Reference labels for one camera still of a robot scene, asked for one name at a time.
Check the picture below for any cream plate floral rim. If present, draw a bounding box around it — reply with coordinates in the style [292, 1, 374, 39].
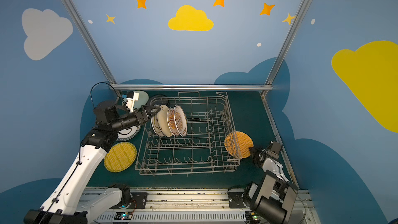
[157, 105, 173, 138]

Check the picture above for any white plate black emblem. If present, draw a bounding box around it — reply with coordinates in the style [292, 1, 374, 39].
[151, 115, 164, 137]

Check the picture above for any orange woven plate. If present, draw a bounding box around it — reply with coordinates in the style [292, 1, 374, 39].
[224, 131, 254, 159]

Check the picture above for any yellow woven plate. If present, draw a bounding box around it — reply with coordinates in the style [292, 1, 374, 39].
[104, 142, 137, 173]

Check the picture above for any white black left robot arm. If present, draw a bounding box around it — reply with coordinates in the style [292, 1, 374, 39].
[23, 101, 161, 224]

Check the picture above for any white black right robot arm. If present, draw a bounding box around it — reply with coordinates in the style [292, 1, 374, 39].
[243, 142, 298, 224]

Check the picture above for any dark black plate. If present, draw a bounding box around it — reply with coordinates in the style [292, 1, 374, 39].
[146, 94, 170, 106]

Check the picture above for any pale green floral plate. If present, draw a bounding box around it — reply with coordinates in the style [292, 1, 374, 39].
[136, 90, 149, 106]

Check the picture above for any white plate green text rim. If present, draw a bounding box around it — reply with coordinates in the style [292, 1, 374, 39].
[116, 127, 141, 142]

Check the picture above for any right green circuit board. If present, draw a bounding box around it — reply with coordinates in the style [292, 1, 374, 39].
[245, 212, 262, 224]

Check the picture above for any green circuit board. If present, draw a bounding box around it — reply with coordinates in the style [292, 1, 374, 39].
[114, 212, 133, 220]
[245, 212, 262, 224]

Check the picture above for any left green circuit board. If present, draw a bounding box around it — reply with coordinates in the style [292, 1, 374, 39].
[114, 212, 133, 220]

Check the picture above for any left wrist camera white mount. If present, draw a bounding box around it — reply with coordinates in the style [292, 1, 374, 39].
[122, 92, 139, 113]

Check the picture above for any grey wire dish rack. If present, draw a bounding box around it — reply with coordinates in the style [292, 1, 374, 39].
[135, 91, 241, 176]

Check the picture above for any horizontal aluminium frame bar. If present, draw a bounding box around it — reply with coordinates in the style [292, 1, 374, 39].
[112, 84, 273, 91]

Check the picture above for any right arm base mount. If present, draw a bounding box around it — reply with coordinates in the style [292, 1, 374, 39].
[228, 191, 249, 209]

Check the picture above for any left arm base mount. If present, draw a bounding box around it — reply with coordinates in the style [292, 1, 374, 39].
[126, 192, 148, 209]

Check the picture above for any aluminium rail base frame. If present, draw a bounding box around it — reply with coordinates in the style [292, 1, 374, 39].
[51, 187, 321, 224]

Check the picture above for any left diagonal aluminium post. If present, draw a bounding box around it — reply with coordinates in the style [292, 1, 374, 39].
[61, 0, 117, 86]

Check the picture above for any diagonal aluminium post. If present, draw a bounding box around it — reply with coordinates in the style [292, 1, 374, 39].
[261, 0, 313, 100]
[61, 0, 117, 86]

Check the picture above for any right diagonal aluminium post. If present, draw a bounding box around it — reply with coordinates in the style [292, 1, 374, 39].
[261, 0, 313, 100]

